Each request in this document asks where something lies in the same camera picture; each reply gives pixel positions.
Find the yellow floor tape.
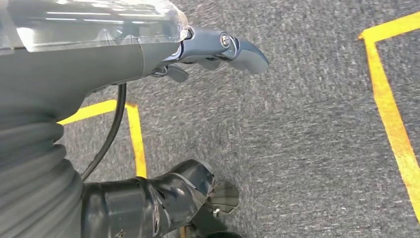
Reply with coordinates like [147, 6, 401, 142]
[358, 11, 420, 224]
[57, 99, 148, 179]

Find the black robot foot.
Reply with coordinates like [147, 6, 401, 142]
[203, 230, 244, 238]

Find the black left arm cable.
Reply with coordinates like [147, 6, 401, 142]
[80, 83, 127, 181]

